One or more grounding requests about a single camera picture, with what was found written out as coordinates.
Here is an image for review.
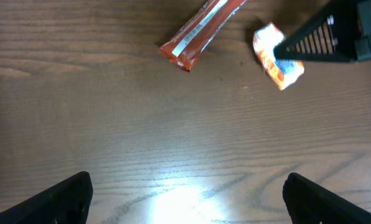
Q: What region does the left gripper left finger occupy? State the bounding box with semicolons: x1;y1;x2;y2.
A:
0;171;93;224

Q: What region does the small orange tissue pack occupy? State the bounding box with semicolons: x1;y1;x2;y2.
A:
252;22;305;91

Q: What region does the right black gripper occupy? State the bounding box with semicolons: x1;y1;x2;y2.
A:
273;0;371;62

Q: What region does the orange red snack bar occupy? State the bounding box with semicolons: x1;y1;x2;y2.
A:
160;0;246;72

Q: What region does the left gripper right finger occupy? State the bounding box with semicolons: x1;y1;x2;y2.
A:
282;172;371;224

